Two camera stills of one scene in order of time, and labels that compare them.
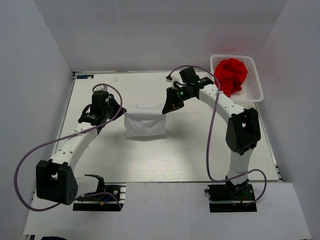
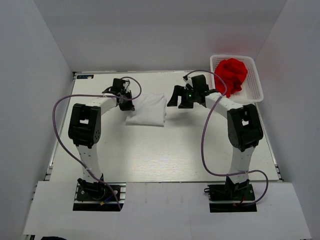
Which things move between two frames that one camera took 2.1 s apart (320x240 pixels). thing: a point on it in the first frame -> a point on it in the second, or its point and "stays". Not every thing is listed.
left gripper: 112,101 -> 129,107
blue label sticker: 84,76 stays
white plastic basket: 252,89 stays
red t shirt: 231,73 stays
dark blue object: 52,238 stays
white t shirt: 143,121 -> 149,110
